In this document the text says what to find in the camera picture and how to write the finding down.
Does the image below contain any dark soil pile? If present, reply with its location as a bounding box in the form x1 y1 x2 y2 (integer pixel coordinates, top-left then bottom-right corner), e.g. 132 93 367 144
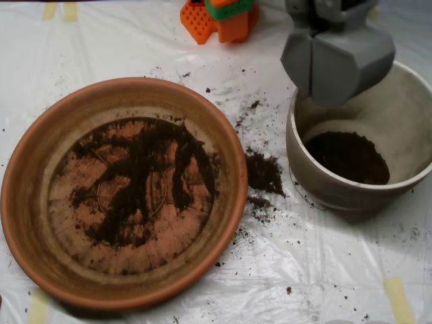
69 119 220 249

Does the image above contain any large spilled soil heap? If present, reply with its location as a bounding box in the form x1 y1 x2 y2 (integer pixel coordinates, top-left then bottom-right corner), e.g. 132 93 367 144
245 151 287 198

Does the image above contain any white round plant pot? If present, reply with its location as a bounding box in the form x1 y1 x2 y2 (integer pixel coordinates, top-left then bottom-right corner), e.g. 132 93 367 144
286 60 432 213

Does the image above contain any small spilled soil clump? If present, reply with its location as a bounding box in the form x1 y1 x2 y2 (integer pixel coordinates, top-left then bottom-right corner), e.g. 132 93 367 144
248 194 275 212

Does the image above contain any terracotta plant saucer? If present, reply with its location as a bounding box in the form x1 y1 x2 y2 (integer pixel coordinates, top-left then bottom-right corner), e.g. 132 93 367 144
0 76 250 311

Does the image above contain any clear plastic cover sheet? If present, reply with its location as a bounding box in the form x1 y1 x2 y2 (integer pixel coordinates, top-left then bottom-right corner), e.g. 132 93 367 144
0 0 432 324

